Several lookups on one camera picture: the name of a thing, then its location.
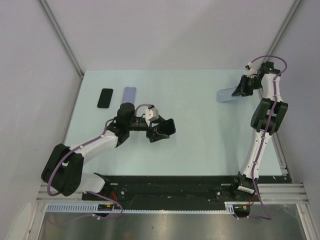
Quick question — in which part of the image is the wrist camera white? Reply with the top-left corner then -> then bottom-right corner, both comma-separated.
245,62 -> 258,79
145,106 -> 159,127

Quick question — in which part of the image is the white slotted cable duct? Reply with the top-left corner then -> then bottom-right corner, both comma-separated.
46,202 -> 251,215

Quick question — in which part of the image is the aluminium corner frame post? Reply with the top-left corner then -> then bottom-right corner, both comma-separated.
36,0 -> 84,80
265,0 -> 305,62

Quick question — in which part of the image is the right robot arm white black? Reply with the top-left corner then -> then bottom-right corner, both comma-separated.
230,61 -> 289,201

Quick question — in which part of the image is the lilac phone case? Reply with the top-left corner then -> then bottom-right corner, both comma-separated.
122,86 -> 137,104

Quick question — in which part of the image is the aluminium corner frame post left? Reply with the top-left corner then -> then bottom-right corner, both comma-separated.
36,0 -> 84,80

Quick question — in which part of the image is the light blue phone case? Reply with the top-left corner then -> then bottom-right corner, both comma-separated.
216,86 -> 241,103

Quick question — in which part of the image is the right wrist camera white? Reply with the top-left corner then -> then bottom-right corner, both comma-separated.
245,62 -> 258,79

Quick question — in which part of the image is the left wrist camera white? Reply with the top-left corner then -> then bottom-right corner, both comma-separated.
145,106 -> 159,127

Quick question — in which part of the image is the black smartphone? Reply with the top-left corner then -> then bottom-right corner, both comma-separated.
97,88 -> 114,109

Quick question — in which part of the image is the aluminium front rail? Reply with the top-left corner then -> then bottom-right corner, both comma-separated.
36,182 -> 308,204

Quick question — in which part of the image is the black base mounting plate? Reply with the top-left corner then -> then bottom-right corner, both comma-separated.
51,174 -> 292,211

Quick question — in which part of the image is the aluminium corner frame post right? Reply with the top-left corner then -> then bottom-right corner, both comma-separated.
265,0 -> 305,62

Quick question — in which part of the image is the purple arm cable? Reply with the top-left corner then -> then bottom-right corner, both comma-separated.
249,54 -> 288,221
46,103 -> 153,227

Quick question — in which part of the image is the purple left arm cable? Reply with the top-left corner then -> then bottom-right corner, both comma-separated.
46,103 -> 153,227

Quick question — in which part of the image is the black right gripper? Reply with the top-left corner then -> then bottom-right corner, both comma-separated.
232,74 -> 263,97

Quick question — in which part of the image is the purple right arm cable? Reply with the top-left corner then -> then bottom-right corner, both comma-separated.
249,54 -> 288,221

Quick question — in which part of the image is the black phone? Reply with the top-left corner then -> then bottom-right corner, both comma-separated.
158,118 -> 176,136

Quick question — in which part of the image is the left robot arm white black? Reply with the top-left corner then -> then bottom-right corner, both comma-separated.
41,102 -> 176,200

